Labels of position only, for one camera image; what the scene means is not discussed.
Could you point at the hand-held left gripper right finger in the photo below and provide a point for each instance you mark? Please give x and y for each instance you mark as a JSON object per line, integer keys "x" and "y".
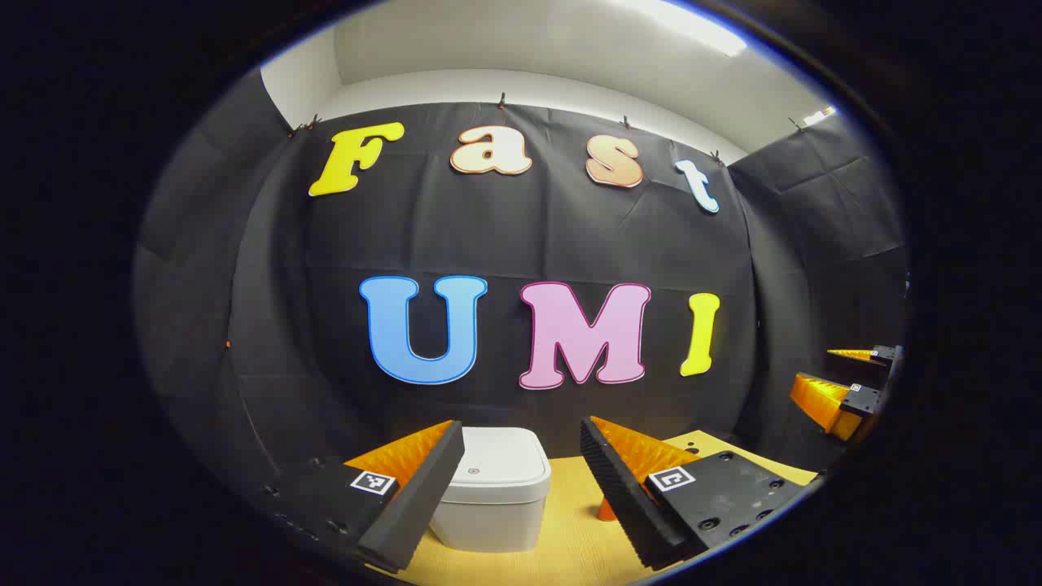
{"x": 623, "y": 505}

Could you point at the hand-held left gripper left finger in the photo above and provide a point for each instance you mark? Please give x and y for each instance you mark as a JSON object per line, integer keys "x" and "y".
{"x": 423, "y": 496}

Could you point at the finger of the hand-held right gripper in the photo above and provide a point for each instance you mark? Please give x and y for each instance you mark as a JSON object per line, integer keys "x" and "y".
{"x": 863, "y": 400}
{"x": 883, "y": 356}

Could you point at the red pop can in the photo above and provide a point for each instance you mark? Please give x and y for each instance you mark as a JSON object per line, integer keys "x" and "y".
{"x": 606, "y": 513}

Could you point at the white desktop garbage bin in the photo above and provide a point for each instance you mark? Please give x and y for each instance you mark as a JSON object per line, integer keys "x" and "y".
{"x": 505, "y": 488}

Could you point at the wooden desktop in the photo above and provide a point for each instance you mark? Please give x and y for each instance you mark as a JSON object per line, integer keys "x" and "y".
{"x": 562, "y": 537}

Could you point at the black backdrop cloth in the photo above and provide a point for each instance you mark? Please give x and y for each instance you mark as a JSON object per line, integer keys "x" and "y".
{"x": 529, "y": 236}

